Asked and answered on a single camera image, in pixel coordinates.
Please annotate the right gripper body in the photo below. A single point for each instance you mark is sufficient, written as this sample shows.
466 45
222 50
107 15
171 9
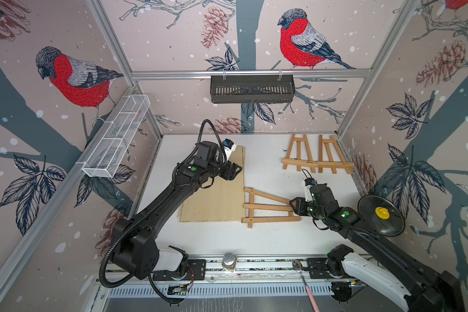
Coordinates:
311 209

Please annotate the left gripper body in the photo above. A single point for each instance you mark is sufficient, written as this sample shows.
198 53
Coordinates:
227 171

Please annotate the plywood board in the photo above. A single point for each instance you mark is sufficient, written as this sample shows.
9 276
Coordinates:
222 202

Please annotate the wooden easel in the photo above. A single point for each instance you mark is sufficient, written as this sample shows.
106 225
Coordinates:
297 145
277 205
331 156

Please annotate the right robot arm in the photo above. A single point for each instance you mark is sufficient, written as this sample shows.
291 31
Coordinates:
408 283

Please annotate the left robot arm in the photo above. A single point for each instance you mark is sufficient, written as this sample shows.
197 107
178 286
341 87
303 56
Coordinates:
133 247

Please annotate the black hanging basket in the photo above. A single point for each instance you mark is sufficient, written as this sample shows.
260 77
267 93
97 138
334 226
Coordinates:
233 89

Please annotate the green circuit board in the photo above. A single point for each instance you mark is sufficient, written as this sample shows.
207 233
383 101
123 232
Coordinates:
178 290

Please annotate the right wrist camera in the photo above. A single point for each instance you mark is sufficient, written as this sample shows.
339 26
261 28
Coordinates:
307 184

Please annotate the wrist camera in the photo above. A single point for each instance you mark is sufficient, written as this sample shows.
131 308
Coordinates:
307 184
229 147

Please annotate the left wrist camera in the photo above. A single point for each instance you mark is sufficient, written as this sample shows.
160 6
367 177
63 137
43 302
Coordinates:
229 147

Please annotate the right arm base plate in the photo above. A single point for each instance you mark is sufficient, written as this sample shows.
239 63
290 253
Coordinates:
318 269

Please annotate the pink handled spoon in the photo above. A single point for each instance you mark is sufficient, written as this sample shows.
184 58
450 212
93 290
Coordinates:
297 266

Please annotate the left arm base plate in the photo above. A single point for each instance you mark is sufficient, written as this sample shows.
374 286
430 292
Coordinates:
193 269

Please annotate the white wire mesh basket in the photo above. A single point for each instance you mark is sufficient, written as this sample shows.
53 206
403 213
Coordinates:
111 149

